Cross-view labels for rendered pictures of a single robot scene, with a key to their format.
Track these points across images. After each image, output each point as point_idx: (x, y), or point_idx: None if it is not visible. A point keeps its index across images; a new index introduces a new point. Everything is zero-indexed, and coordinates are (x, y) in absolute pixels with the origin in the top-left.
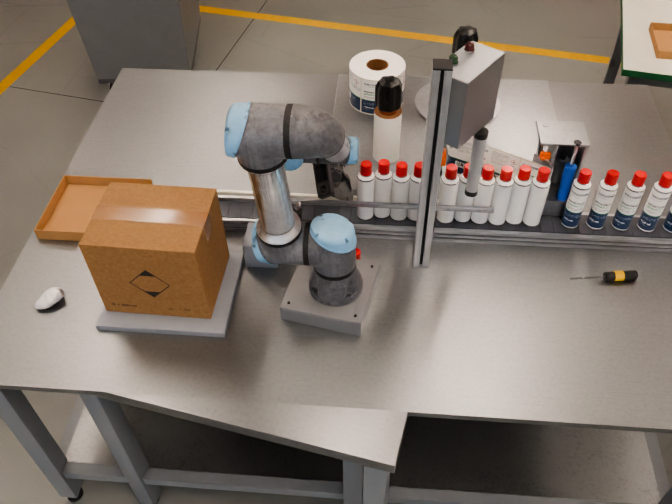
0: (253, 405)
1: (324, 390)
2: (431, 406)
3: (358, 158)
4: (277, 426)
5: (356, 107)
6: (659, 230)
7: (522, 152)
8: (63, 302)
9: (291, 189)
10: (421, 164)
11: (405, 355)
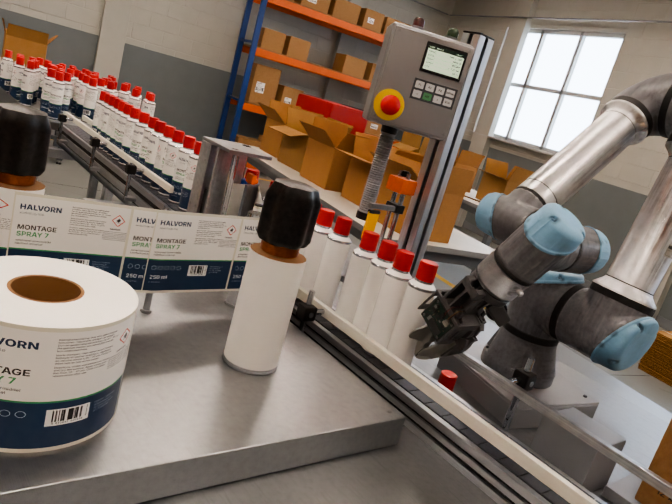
0: (660, 416)
1: (580, 379)
2: (498, 328)
3: (286, 390)
4: (641, 398)
5: (109, 417)
6: None
7: None
8: None
9: (427, 495)
10: (370, 232)
11: (485, 342)
